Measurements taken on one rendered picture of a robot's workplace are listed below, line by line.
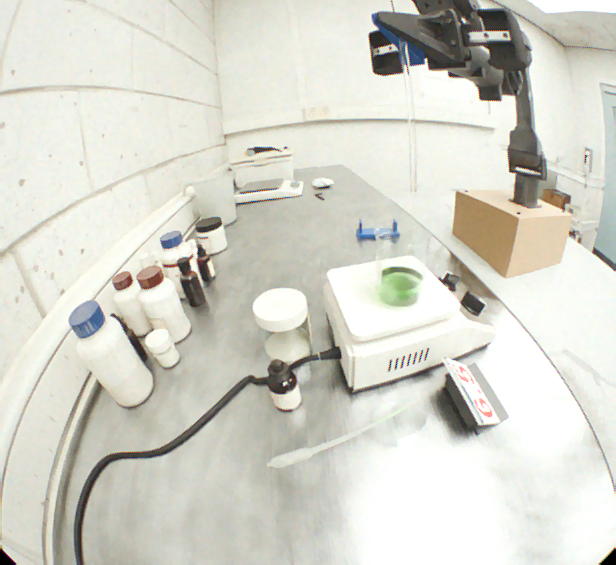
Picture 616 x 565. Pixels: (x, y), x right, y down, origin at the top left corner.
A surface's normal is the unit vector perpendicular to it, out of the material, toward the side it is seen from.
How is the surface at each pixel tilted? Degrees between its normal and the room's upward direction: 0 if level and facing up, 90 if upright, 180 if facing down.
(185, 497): 0
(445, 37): 89
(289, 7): 90
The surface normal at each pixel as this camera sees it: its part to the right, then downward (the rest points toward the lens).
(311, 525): -0.10, -0.88
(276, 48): 0.07, 0.46
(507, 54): -0.87, 0.29
